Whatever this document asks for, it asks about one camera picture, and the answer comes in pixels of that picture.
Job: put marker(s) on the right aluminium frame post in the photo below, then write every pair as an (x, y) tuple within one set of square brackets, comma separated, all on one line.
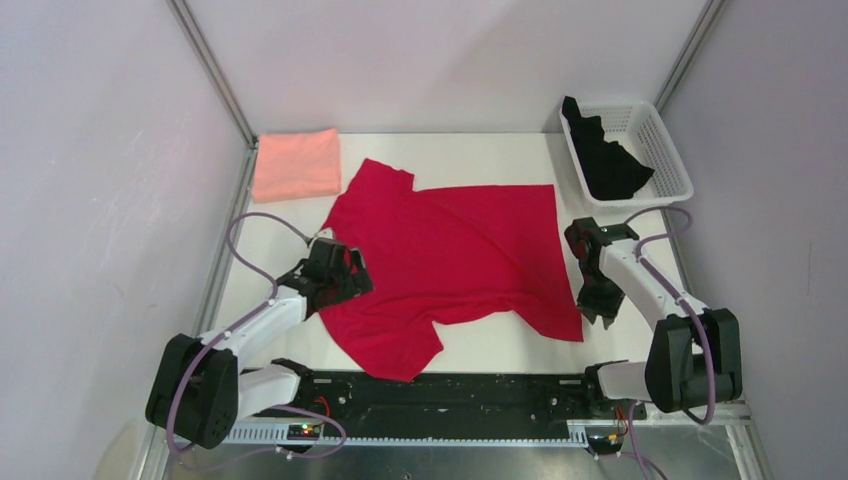
[(697, 38)]

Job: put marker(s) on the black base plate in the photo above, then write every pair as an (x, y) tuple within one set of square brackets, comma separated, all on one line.
[(460, 407)]

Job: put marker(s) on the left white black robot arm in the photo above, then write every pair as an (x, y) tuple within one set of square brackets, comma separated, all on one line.
[(204, 385)]

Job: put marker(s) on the folded pink t shirt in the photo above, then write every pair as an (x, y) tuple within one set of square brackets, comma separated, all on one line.
[(297, 166)]

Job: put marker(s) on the black t shirt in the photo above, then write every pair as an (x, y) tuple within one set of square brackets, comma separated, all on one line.
[(610, 171)]

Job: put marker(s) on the right controller board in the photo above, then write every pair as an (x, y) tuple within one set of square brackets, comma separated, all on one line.
[(605, 445)]

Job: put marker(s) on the red t shirt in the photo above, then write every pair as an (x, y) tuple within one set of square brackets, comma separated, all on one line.
[(445, 256)]

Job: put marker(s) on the controller board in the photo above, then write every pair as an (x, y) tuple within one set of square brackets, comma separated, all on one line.
[(605, 445), (304, 432)]

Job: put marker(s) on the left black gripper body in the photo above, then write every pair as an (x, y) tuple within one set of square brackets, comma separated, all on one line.
[(345, 285)]

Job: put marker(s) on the left aluminium frame post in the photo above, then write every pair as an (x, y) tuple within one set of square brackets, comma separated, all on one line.
[(198, 42)]

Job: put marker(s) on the white plastic basket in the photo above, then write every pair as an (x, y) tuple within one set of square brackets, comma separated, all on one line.
[(637, 127)]

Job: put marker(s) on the aluminium frame post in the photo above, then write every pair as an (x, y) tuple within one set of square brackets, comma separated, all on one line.
[(697, 38), (198, 42)]

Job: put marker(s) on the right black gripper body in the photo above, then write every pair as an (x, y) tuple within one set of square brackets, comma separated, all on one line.
[(599, 294)]

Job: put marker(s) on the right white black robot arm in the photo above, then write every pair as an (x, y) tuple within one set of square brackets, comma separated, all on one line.
[(694, 359)]

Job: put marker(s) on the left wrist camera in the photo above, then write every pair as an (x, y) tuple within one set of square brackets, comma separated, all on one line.
[(326, 235)]

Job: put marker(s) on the left controller board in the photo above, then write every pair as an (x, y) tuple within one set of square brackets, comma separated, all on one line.
[(304, 432)]

